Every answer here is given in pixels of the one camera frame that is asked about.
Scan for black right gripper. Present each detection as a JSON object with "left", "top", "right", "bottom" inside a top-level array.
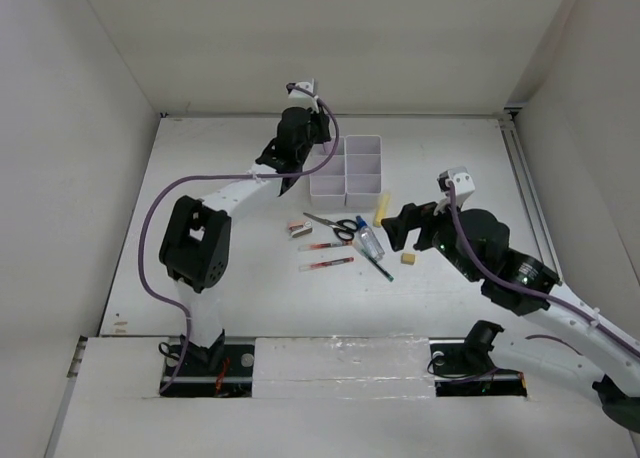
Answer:
[{"left": 381, "top": 193, "right": 481, "bottom": 283}]

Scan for yellow highlighter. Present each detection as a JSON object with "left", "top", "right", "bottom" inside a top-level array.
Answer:
[{"left": 373, "top": 191, "right": 391, "bottom": 227}]

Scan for clear bottle blue cap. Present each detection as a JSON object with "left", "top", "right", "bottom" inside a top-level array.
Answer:
[{"left": 356, "top": 215, "right": 384, "bottom": 260}]

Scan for green gel pen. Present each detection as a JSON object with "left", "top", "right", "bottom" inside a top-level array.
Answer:
[{"left": 353, "top": 244, "right": 394, "bottom": 283}]

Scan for red gel pen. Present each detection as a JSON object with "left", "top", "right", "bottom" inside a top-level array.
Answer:
[
  {"left": 298, "top": 257, "right": 355, "bottom": 272},
  {"left": 298, "top": 241, "right": 353, "bottom": 252}
]

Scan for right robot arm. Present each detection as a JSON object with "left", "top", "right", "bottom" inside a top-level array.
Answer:
[{"left": 382, "top": 203, "right": 639, "bottom": 432}]

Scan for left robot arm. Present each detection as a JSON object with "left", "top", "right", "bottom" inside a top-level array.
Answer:
[{"left": 159, "top": 107, "right": 331, "bottom": 375}]

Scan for left white compartment organizer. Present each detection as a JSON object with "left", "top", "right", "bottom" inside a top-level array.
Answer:
[{"left": 309, "top": 137, "right": 346, "bottom": 211}]

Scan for white compartment organizer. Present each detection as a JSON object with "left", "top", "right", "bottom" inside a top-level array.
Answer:
[
  {"left": 344, "top": 135, "right": 382, "bottom": 209},
  {"left": 309, "top": 137, "right": 346, "bottom": 211}
]

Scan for right white compartment organizer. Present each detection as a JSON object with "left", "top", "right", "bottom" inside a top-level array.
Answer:
[{"left": 344, "top": 135, "right": 382, "bottom": 209}]

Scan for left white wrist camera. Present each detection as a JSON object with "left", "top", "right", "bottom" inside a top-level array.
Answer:
[{"left": 286, "top": 78, "right": 319, "bottom": 112}]

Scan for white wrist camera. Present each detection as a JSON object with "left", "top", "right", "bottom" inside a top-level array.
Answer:
[
  {"left": 435, "top": 167, "right": 476, "bottom": 214},
  {"left": 286, "top": 78, "right": 319, "bottom": 112}
]

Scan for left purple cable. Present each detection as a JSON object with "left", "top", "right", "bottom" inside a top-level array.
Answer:
[{"left": 138, "top": 85, "right": 347, "bottom": 394}]

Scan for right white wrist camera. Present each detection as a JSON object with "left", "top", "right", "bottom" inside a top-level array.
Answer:
[{"left": 435, "top": 167, "right": 476, "bottom": 214}]

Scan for black handled scissors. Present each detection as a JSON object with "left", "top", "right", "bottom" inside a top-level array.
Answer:
[{"left": 303, "top": 212, "right": 358, "bottom": 242}]

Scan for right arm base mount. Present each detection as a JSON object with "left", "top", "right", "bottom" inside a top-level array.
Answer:
[{"left": 426, "top": 320, "right": 528, "bottom": 398}]

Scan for aluminium frame rail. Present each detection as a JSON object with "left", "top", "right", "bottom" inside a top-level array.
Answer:
[{"left": 497, "top": 107, "right": 563, "bottom": 278}]

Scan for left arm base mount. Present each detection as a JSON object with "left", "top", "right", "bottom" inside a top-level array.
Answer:
[{"left": 158, "top": 334, "right": 255, "bottom": 398}]

